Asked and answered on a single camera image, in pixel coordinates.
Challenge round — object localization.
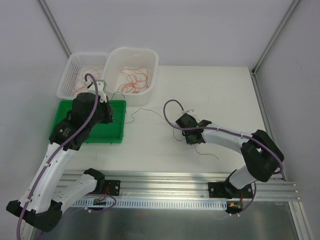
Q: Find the aluminium frame post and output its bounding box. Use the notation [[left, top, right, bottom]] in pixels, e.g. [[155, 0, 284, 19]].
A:
[[251, 0, 301, 76], [36, 0, 72, 58]]

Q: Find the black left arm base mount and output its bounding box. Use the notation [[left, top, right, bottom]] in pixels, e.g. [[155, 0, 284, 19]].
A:
[[95, 179, 121, 196]]

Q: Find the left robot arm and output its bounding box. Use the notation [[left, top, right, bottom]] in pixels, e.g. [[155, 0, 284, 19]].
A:
[[6, 92, 114, 233]]

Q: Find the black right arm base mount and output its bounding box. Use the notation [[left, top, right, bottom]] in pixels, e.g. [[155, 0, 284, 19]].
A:
[[208, 182, 254, 199]]

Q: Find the white perforated basket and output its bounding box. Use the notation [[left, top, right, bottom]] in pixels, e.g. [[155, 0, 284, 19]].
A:
[[56, 52, 109, 100]]

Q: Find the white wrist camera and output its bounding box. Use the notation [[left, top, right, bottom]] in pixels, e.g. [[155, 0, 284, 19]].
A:
[[183, 109, 195, 115], [87, 80, 109, 103]]

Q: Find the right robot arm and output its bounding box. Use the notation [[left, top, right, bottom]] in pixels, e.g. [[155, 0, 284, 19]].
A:
[[175, 113, 285, 199]]

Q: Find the orange cable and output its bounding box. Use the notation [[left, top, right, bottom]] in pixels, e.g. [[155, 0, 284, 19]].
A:
[[117, 72, 148, 95], [117, 65, 151, 95]]

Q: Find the green plastic tray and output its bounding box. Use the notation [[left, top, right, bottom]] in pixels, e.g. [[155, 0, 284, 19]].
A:
[[48, 100, 127, 144]]

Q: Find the right aluminium frame post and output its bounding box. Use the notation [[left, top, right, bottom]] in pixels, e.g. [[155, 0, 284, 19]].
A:
[[251, 0, 301, 76]]

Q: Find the aluminium extrusion rail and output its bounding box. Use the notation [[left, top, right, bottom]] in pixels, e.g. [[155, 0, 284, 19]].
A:
[[57, 169, 300, 201]]

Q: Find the white plastic tub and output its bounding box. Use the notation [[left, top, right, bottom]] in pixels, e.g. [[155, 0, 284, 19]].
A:
[[101, 47, 159, 107]]

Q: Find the pink cable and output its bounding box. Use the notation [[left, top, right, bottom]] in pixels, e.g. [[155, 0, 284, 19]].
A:
[[74, 67, 105, 97]]

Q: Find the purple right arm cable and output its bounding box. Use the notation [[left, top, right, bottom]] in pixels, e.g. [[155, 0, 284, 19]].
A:
[[162, 99, 285, 175]]

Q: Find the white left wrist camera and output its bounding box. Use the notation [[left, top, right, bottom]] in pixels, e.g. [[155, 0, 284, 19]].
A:
[[87, 80, 109, 103]]

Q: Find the left aluminium frame post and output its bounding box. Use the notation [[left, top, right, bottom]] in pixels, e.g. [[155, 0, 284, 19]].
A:
[[36, 0, 72, 58]]

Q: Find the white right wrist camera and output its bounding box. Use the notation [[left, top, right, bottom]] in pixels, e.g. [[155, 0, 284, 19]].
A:
[[183, 109, 195, 115]]

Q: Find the white slotted cable duct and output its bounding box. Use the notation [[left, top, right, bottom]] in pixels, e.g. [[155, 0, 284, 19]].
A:
[[72, 197, 227, 211]]

